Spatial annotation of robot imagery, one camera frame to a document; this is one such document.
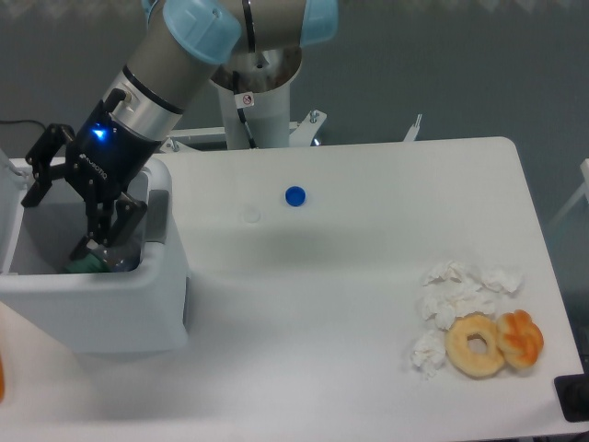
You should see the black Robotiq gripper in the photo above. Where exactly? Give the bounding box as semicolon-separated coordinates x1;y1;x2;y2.
21;99;160;261

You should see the clear plastic bottle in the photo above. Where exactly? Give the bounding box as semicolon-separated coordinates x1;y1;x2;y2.
62;246;141;274

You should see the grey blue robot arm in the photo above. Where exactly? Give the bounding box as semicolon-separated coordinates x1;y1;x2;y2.
22;1;339;260

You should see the white trash can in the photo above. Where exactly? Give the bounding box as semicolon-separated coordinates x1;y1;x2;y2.
1;157;188;354

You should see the white bottle cap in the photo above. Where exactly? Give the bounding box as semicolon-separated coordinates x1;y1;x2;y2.
242;206;261;224

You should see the blue bottle cap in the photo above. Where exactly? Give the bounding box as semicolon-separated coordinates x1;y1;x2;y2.
284;186;306;207

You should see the orange object at edge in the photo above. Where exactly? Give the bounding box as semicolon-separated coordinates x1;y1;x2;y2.
0;356;6;403

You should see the crumpled white tissue middle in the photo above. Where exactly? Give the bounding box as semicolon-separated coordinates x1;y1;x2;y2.
419;283;496;331

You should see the crumpled white tissue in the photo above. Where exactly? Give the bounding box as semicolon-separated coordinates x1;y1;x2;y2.
419;283;496;331
410;330;446;379
422;260;480;286
481;267;524;295

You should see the crumpled white tissue top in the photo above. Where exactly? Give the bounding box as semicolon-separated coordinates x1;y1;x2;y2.
422;260;480;286

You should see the crumpled white tissue bottom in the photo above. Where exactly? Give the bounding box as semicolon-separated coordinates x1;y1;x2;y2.
410;330;446;379

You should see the crumpled white tissue right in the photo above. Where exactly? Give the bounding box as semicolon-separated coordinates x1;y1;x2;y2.
481;267;524;295

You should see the orange glazed twisted bun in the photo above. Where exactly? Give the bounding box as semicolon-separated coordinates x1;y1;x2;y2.
496;309;544;370

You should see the black device at edge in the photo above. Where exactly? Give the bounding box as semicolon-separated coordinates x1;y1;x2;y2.
554;374;588;423

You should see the black floor cable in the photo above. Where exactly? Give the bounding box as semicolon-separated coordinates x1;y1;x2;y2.
0;119;49;156

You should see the plain ring donut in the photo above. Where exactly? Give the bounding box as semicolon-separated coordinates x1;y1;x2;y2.
445;314;505;378

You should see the white frame at right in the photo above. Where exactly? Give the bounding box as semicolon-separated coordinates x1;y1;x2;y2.
548;158;589;231

